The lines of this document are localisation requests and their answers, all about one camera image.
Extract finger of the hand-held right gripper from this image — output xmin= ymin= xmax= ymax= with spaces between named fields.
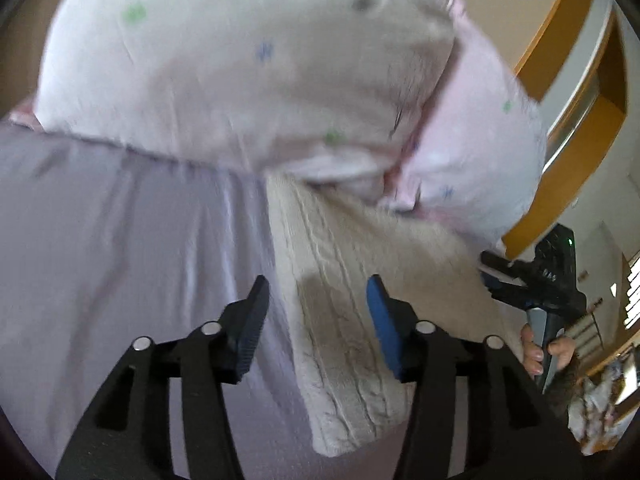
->
xmin=481 ymin=276 xmax=531 ymax=308
xmin=480 ymin=251 xmax=532 ymax=276

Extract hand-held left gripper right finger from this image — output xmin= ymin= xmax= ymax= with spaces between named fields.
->
xmin=366 ymin=274 xmax=587 ymax=480

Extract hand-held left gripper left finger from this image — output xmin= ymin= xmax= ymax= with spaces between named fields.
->
xmin=55 ymin=274 xmax=271 ymax=480

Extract cream knitted sweater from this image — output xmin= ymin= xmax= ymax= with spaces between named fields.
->
xmin=265 ymin=174 xmax=527 ymax=459

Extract person's right forearm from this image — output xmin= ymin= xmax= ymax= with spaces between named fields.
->
xmin=545 ymin=351 xmax=586 ymax=418

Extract person's right hand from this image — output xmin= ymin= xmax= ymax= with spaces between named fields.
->
xmin=519 ymin=323 xmax=577 ymax=379

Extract window blinds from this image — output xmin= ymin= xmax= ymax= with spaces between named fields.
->
xmin=619 ymin=254 xmax=640 ymax=332

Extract pink flower print pillow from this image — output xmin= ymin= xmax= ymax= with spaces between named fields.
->
xmin=382 ymin=0 xmax=549 ymax=252

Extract patterned cloth pile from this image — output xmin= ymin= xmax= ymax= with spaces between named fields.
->
xmin=569 ymin=347 xmax=640 ymax=457

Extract lavender bed sheet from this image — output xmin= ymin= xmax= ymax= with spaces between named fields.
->
xmin=0 ymin=119 xmax=471 ymax=480

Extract white flower print pillow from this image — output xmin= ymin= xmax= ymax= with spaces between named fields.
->
xmin=32 ymin=0 xmax=467 ymax=187

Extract orange wooden frame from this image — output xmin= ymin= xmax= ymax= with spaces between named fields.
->
xmin=501 ymin=0 xmax=629 ymax=262

